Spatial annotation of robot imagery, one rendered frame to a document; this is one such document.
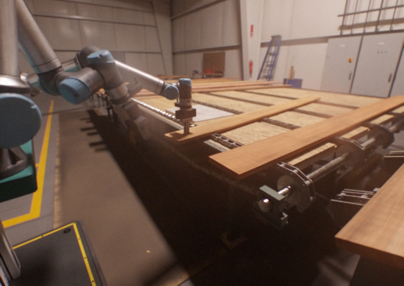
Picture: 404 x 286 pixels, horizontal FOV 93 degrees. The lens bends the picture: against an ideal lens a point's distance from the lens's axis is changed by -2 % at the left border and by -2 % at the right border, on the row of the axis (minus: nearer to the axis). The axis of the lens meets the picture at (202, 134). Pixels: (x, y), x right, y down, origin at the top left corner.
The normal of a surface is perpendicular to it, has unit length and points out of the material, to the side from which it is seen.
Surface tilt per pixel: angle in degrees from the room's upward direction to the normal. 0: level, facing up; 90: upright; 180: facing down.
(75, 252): 0
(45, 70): 105
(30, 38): 99
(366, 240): 22
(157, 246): 0
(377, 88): 90
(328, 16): 92
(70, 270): 0
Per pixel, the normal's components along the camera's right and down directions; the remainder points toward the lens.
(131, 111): 0.73, 0.34
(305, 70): -0.83, 0.15
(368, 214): -0.22, -0.98
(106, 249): 0.00, -0.95
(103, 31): 0.56, 0.21
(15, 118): 0.88, 0.27
